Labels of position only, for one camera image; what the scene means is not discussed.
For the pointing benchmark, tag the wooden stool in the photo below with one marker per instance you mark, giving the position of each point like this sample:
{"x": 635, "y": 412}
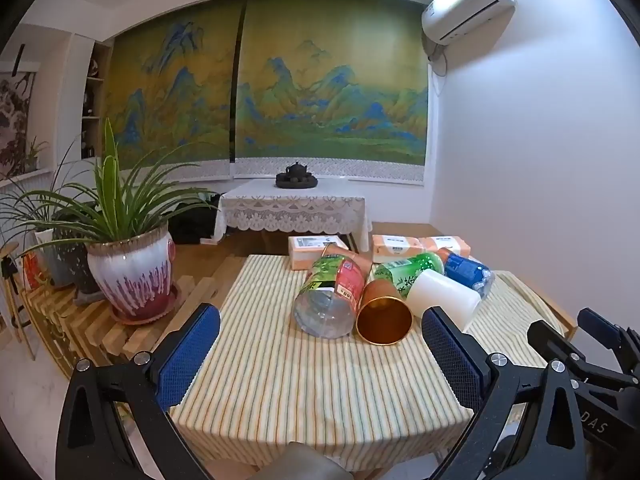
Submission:
{"x": 12, "y": 300}

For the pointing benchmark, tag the white cup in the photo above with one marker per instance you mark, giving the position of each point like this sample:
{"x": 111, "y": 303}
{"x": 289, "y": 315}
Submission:
{"x": 445, "y": 296}

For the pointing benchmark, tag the white and red glazed pot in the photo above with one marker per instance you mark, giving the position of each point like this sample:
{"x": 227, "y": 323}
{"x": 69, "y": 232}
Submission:
{"x": 132, "y": 275}

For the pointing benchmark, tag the blue label plastic bottle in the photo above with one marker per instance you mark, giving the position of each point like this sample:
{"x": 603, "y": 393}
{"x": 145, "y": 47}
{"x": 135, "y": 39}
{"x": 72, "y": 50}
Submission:
{"x": 467, "y": 271}

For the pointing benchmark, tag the green spider plant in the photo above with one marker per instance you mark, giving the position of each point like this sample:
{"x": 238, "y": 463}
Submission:
{"x": 117, "y": 200}

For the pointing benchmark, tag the grey cushion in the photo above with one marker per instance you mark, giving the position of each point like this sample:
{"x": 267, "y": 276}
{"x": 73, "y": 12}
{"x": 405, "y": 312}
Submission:
{"x": 305, "y": 462}

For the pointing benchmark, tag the green label plastic bottle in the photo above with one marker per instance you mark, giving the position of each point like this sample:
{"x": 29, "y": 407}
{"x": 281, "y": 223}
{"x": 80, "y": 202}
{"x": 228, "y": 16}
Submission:
{"x": 405, "y": 270}

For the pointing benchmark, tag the gold metal cup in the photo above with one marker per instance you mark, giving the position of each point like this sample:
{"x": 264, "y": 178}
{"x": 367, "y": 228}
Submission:
{"x": 382, "y": 310}

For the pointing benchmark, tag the orange tissue pack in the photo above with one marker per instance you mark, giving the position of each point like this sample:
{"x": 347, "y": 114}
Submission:
{"x": 307, "y": 251}
{"x": 395, "y": 245}
{"x": 447, "y": 244}

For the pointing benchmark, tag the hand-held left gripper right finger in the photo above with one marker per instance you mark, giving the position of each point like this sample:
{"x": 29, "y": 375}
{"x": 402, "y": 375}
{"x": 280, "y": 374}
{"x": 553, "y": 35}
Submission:
{"x": 454, "y": 355}

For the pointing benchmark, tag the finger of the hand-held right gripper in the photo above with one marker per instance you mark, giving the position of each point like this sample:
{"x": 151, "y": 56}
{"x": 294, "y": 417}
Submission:
{"x": 600, "y": 327}
{"x": 555, "y": 342}

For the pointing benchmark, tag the narrow landscape roller blind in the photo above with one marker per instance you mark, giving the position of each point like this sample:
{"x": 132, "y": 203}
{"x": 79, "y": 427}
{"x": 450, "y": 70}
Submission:
{"x": 172, "y": 95}

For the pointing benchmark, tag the white air conditioner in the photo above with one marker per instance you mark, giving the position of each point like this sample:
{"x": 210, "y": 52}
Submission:
{"x": 467, "y": 2}

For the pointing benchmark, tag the wooden slatted rack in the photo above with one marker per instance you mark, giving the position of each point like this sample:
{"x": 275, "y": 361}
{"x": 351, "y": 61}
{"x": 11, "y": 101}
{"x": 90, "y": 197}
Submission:
{"x": 90, "y": 330}

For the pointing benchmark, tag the white plant pot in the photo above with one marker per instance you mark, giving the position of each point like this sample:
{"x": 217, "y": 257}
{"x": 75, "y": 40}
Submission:
{"x": 50, "y": 260}

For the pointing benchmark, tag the green and red label bottle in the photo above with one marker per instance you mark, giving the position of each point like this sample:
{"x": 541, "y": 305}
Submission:
{"x": 330, "y": 290}

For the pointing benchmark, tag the thin-leaved green plant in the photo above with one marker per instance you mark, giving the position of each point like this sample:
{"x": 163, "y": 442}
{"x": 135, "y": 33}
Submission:
{"x": 30, "y": 200}

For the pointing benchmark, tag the white lace tablecloth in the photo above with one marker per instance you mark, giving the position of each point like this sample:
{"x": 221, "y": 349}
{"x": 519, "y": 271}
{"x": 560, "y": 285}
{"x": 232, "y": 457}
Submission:
{"x": 292, "y": 207}

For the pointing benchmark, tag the hanging scroll painting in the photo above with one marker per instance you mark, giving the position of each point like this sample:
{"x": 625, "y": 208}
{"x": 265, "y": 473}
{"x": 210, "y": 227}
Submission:
{"x": 14, "y": 125}

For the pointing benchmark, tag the wide landscape roller blind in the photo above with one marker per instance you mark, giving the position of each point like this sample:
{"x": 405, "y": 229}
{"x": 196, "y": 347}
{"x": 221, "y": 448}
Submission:
{"x": 332, "y": 85}

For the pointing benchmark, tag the black tea set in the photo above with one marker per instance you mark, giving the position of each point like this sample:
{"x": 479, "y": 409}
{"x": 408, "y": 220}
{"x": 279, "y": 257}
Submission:
{"x": 296, "y": 177}

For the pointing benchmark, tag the wall shelf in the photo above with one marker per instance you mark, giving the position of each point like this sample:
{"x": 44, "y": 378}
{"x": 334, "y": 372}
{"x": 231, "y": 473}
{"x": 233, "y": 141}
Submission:
{"x": 92, "y": 105}

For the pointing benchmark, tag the striped tablecloth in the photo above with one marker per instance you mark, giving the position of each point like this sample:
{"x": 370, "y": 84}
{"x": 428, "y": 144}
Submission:
{"x": 280, "y": 370}

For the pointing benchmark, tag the air conditioner pipe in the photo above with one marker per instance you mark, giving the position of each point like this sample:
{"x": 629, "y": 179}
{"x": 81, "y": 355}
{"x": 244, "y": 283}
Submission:
{"x": 440, "y": 60}

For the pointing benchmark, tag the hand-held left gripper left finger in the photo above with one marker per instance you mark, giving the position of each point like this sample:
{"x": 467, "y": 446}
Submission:
{"x": 190, "y": 355}

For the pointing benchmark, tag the dark speckled plant pot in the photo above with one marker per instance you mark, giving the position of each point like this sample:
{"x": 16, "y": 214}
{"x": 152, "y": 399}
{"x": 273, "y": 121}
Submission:
{"x": 75, "y": 255}

